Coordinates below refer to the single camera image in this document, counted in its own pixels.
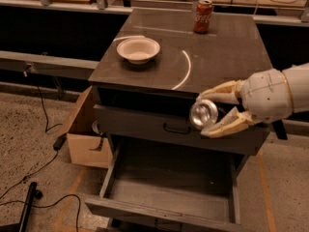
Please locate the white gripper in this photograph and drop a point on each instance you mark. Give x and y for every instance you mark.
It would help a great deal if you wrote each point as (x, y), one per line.
(265, 96)

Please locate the blue pepsi can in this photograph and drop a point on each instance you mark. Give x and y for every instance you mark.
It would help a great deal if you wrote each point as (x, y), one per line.
(205, 113)

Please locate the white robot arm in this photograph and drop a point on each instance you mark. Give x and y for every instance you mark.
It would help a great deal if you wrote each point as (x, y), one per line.
(298, 81)

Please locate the grey top drawer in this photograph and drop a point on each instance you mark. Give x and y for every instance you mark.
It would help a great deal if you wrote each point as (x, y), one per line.
(175, 130)

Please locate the red coca-cola can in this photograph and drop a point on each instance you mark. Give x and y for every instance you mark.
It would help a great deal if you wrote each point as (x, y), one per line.
(203, 16)

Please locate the open grey middle drawer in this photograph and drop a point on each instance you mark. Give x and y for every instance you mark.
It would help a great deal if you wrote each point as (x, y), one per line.
(170, 187)

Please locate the grey drawer cabinet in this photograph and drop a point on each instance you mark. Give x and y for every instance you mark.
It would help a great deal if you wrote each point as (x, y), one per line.
(186, 64)

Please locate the white paper bowl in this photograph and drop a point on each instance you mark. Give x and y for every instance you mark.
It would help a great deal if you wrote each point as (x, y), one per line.
(138, 50)

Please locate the cardboard box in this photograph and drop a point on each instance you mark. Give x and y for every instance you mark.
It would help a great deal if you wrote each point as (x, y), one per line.
(86, 145)

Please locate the black power adapter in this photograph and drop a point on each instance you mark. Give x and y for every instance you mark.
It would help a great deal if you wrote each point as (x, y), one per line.
(59, 142)

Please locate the black stand base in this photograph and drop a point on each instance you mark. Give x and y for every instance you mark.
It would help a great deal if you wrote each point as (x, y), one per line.
(21, 226)

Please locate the grey metal rail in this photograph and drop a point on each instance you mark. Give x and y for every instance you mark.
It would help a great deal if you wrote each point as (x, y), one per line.
(48, 65)

